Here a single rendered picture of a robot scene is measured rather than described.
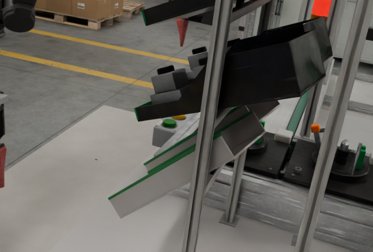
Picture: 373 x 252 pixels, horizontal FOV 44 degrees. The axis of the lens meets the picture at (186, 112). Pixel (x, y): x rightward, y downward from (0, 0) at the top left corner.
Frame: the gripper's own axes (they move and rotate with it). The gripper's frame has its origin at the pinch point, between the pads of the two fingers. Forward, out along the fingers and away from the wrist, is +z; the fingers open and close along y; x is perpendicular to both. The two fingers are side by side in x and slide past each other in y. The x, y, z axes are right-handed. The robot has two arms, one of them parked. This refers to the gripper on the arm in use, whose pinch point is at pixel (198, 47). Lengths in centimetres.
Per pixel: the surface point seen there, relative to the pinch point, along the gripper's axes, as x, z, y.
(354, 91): -100, 11, -56
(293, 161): 9.8, 22.3, -32.4
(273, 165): 14.4, 23.4, -27.8
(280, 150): 4.9, 21.5, -28.4
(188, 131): 1.8, 23.6, -2.5
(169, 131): 5.7, 24.0, 2.1
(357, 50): 68, -8, -33
